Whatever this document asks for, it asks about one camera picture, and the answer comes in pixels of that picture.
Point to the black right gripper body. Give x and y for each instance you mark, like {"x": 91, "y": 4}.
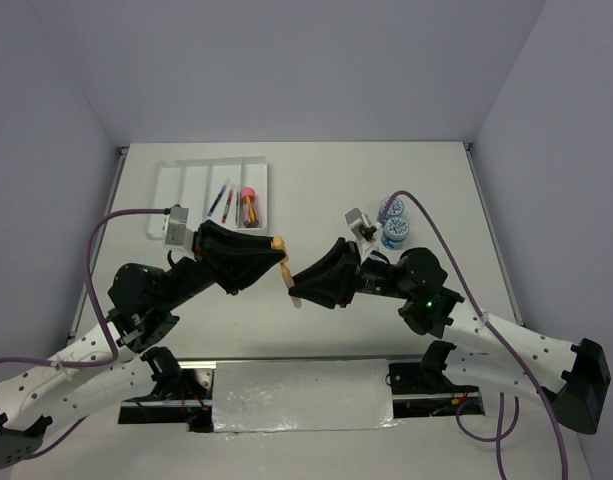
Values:
{"x": 375, "y": 277}

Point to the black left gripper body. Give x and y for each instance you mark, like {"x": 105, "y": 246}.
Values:
{"x": 187, "y": 278}

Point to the orange highlighter cap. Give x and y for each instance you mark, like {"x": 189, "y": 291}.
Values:
{"x": 278, "y": 243}

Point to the pink capped crayon tube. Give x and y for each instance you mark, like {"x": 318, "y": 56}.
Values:
{"x": 250, "y": 216}

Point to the red gel pen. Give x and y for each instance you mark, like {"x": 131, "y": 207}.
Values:
{"x": 228, "y": 204}

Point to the teal gel pen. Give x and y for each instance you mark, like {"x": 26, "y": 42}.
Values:
{"x": 218, "y": 197}

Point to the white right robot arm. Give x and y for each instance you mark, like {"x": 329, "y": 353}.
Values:
{"x": 468, "y": 349}

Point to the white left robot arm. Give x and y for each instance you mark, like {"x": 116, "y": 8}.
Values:
{"x": 122, "y": 358}

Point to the light blue highlighter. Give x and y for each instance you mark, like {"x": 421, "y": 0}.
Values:
{"x": 377, "y": 256}

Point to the white compartment tray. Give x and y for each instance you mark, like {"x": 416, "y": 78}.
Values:
{"x": 194, "y": 184}

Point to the silver foil sheet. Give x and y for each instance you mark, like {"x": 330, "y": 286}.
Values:
{"x": 302, "y": 396}

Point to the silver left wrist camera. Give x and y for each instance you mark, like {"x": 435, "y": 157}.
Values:
{"x": 177, "y": 235}

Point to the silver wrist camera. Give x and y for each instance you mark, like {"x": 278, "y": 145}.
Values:
{"x": 365, "y": 232}
{"x": 177, "y": 235}

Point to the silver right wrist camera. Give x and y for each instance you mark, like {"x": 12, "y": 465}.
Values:
{"x": 365, "y": 232}

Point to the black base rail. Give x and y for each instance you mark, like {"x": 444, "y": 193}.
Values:
{"x": 191, "y": 406}

